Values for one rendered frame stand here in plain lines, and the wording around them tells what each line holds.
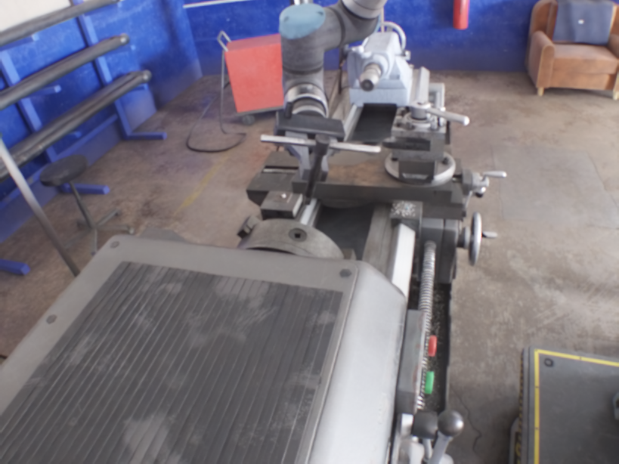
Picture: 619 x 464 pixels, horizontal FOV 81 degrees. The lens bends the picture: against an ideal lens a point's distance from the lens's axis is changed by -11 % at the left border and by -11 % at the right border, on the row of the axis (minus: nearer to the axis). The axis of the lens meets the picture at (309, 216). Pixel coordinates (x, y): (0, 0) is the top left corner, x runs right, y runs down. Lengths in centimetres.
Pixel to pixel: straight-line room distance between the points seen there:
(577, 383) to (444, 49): 432
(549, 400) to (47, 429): 151
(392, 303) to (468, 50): 494
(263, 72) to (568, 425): 360
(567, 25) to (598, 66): 53
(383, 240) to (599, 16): 408
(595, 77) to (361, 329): 459
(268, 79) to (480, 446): 346
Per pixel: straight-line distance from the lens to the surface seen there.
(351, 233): 153
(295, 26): 84
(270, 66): 407
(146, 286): 59
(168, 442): 45
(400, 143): 133
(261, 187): 157
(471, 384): 200
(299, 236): 81
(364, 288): 52
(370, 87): 181
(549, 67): 472
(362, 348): 48
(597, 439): 167
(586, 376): 178
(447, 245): 149
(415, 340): 55
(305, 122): 78
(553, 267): 260
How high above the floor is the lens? 172
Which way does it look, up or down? 38 degrees down
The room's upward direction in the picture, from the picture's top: 9 degrees counter-clockwise
